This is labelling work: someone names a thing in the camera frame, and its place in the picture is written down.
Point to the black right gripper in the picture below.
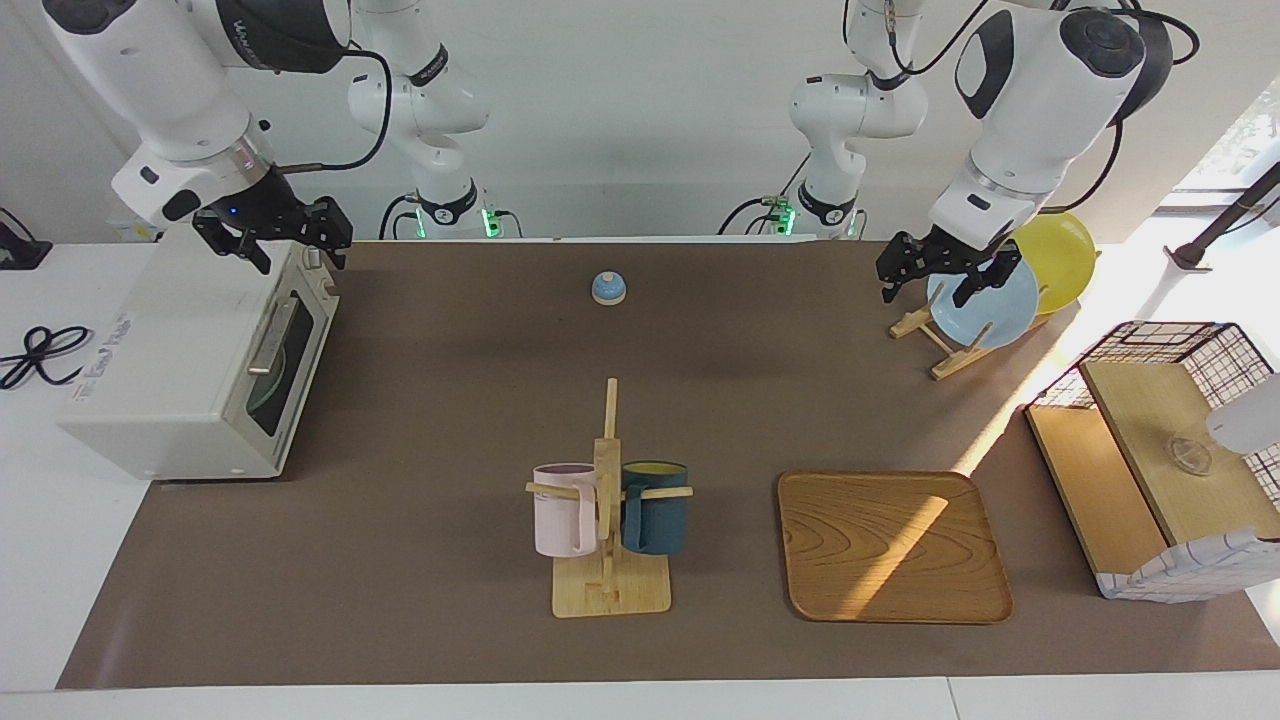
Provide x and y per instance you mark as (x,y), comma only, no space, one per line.
(265,212)

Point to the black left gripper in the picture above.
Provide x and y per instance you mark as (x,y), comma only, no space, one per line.
(955,255)

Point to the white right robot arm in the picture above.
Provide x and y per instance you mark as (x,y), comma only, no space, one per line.
(170,90)

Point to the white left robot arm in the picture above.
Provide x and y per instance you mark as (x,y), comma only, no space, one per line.
(1040,110)

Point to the white toaster oven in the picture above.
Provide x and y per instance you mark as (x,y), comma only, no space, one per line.
(160,370)

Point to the light blue plate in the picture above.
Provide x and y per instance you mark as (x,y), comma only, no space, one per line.
(1000,310)

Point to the wooden plate rack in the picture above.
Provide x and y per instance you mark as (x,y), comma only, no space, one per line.
(955,365)

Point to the yellow plate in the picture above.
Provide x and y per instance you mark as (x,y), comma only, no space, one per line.
(1060,260)

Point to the brown table mat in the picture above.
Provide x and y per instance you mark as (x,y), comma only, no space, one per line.
(450,400)

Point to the wide light wooden board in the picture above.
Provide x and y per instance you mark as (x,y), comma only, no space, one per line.
(1150,410)

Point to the narrow wooden board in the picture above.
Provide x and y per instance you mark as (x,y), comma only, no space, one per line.
(1090,480)

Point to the black table clamp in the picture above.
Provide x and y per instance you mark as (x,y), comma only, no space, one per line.
(20,255)

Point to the brown wooden tray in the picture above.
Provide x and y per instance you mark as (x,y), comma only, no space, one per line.
(880,550)

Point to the black metal pole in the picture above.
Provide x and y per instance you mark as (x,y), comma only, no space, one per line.
(1225,215)

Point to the small clear glass dish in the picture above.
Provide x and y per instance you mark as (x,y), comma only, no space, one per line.
(1188,456)

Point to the bright window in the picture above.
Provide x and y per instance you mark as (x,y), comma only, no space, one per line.
(1240,140)

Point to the small blue bell wooden knob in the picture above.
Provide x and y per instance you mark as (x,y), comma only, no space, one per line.
(608,290)

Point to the white rounded cylinder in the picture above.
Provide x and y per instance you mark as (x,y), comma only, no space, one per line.
(1250,420)

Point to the dark teal mug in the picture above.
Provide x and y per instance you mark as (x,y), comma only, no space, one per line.
(660,520)

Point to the pink mug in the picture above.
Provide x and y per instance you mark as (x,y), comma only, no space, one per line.
(560,520)

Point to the wooden mug rack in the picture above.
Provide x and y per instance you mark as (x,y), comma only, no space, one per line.
(610,595)

